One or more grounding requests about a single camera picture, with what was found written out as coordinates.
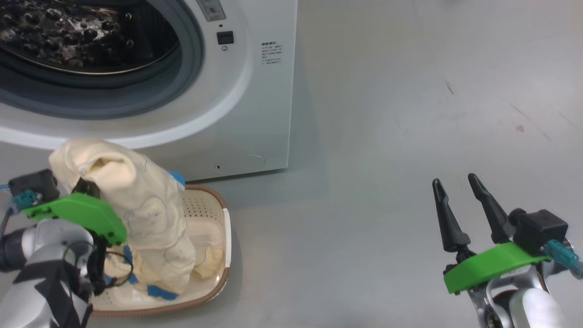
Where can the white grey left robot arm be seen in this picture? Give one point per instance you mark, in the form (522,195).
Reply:
(50,237)

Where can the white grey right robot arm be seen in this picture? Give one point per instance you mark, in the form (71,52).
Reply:
(537,305)

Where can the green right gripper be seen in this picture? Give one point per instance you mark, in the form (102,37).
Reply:
(492,264)

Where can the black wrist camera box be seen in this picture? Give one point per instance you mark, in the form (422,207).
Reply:
(542,228)
(34,182)

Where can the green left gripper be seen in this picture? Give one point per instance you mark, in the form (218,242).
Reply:
(82,209)

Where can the white front-load washing machine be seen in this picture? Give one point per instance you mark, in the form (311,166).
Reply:
(255,114)

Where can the cream laundry basket brown rim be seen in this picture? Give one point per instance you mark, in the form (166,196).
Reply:
(205,205)

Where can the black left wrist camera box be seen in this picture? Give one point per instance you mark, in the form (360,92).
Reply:
(34,182)

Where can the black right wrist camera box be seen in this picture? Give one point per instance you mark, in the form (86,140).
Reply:
(542,228)

